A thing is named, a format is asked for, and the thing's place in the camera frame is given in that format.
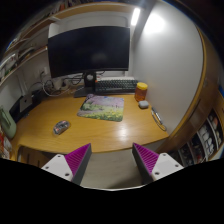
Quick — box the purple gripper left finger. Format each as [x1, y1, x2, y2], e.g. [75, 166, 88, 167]
[42, 144, 92, 185]

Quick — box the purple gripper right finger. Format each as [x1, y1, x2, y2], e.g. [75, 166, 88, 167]
[132, 143, 183, 184]

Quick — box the floral landscape mouse pad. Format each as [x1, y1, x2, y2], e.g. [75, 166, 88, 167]
[77, 94, 124, 122]

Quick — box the silver mini computer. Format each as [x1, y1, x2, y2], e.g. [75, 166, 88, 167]
[20, 94, 32, 112]

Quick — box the black computer monitor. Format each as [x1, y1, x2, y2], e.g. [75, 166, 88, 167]
[48, 26, 130, 97]

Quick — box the wooden side bookcase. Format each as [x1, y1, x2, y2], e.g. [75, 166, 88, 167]
[157, 29, 224, 167]

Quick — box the small grey earbuds case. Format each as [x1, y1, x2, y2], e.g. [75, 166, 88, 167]
[138, 101, 149, 109]

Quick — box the orange plastic jar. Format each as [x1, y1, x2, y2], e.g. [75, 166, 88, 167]
[135, 82, 148, 101]

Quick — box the black mechanical keyboard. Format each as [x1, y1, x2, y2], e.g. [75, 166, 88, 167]
[95, 79, 138, 94]

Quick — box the ceiling tube light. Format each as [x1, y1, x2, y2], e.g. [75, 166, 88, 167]
[131, 8, 141, 26]

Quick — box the wooden wall shelf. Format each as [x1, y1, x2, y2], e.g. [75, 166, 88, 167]
[0, 0, 134, 86]

